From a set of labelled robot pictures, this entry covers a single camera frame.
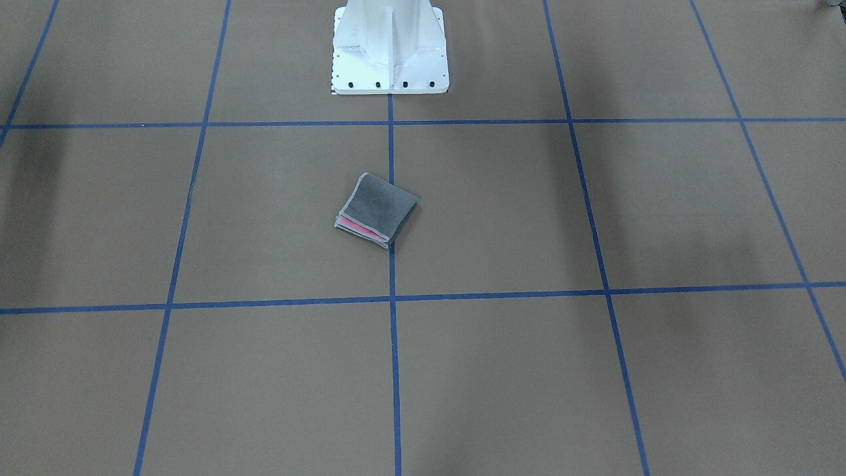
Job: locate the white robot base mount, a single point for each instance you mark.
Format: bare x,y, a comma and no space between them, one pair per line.
389,48

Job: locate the brown paper table cover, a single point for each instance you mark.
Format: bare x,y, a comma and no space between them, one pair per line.
627,257

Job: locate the pink and grey towel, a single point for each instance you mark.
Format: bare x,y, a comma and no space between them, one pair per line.
376,210

